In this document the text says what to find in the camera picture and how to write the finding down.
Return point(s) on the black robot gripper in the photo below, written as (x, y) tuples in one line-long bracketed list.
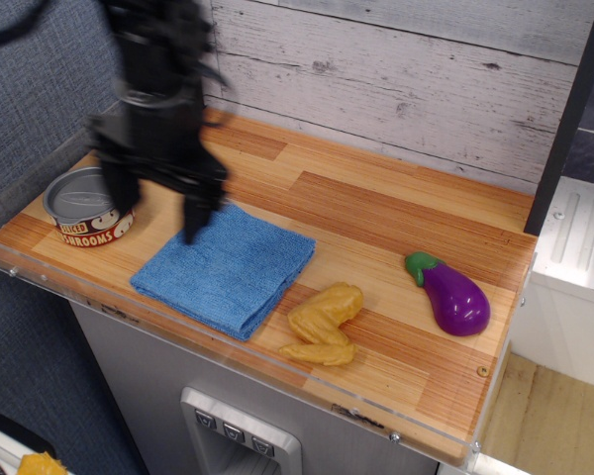
[(160, 142)]

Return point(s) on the sliced mushrooms tin can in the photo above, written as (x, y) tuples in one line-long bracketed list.
[(82, 210)]

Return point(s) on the white ridged appliance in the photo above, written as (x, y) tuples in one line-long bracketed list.
[(554, 323)]

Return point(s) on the dark right vertical post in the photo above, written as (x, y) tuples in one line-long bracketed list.
[(577, 100)]

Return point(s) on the yellow object bottom left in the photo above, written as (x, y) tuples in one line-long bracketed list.
[(40, 464)]

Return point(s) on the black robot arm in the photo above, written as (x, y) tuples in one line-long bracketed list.
[(160, 44)]

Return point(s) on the grey cabinet with dispenser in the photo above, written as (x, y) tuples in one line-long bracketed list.
[(147, 375)]

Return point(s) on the silver dispenser button panel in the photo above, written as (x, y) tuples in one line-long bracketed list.
[(227, 440)]

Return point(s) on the yellow plastic chicken wing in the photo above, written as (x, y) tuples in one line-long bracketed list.
[(318, 321)]

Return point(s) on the folded blue rag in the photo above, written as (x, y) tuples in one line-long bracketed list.
[(232, 276)]

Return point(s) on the purple toy eggplant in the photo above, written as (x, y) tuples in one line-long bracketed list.
[(459, 305)]

